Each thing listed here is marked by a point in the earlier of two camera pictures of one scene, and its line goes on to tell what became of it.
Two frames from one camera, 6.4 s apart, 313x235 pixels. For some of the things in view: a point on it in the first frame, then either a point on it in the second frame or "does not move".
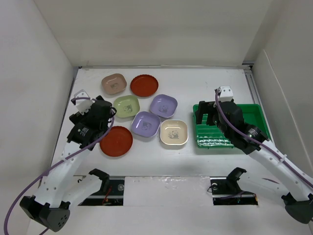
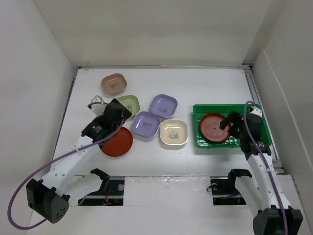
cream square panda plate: (173, 131) does not move
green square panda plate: (126, 106) does not move
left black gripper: (78, 118) to (126, 114)
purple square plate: (145, 124) does not move
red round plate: (144, 85) to (210, 128)
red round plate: (118, 142) does not move
